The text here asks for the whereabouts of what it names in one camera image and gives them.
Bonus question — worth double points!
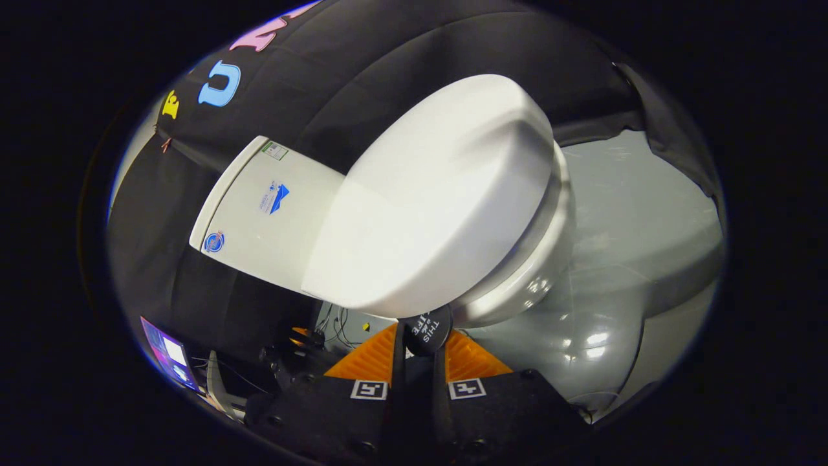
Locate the white toilet lid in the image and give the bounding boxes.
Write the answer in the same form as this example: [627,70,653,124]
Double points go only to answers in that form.
[301,73,558,320]

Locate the computer monitor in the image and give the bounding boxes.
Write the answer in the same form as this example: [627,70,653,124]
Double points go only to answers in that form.
[140,316,199,393]

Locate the black tape tab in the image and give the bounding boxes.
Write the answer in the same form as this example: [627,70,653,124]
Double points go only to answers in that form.
[404,305,453,357]

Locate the dark equipment with orange parts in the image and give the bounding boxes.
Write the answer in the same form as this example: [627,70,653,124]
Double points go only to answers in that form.
[259,326,327,389]

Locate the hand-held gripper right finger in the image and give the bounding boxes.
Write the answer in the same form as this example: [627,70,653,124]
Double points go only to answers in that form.
[417,327,586,465]

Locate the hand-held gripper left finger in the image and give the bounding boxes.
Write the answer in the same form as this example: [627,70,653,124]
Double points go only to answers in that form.
[245,320,418,465]

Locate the black floor cables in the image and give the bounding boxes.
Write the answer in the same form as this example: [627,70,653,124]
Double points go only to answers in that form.
[315,302,364,350]

